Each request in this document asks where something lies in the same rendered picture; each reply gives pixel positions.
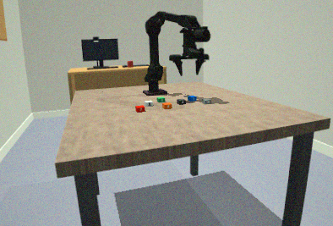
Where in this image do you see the orange block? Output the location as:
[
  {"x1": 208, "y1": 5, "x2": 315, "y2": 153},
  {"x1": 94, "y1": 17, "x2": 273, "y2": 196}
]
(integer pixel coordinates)
[{"x1": 162, "y1": 102, "x2": 172, "y2": 109}]

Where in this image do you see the blue block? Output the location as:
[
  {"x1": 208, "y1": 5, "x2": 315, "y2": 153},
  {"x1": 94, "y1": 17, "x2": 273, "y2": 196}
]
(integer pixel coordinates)
[{"x1": 188, "y1": 96, "x2": 196, "y2": 102}]

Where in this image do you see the green digit block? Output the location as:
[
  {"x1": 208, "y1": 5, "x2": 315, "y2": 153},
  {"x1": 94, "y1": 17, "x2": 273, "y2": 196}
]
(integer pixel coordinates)
[{"x1": 157, "y1": 97, "x2": 165, "y2": 102}]

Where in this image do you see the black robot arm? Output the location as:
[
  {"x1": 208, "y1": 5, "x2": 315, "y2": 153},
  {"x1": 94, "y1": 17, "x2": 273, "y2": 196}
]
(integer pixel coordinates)
[{"x1": 145, "y1": 12, "x2": 210, "y2": 93}]

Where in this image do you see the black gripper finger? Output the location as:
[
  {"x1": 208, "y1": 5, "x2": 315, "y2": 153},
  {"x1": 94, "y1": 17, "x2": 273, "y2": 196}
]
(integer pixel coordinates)
[
  {"x1": 172, "y1": 61, "x2": 183, "y2": 76},
  {"x1": 196, "y1": 60, "x2": 206, "y2": 75}
]

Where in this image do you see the red block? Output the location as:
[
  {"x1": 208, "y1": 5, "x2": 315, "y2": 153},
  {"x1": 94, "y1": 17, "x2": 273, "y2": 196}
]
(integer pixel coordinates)
[{"x1": 135, "y1": 106, "x2": 145, "y2": 113}]

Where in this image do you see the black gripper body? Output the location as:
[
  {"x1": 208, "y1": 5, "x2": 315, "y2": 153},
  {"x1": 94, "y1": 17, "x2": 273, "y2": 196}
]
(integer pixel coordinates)
[{"x1": 169, "y1": 43, "x2": 210, "y2": 62}]

